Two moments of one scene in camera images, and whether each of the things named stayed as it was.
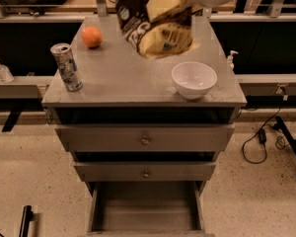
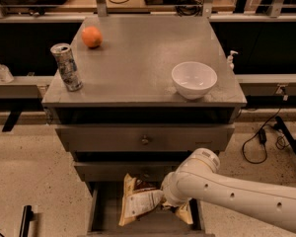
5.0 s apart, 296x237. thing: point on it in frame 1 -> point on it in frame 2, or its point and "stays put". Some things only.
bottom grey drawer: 146,208 stays put
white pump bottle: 230,59 stays put
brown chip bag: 158,18 -> 141,196
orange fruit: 92,37 stays put
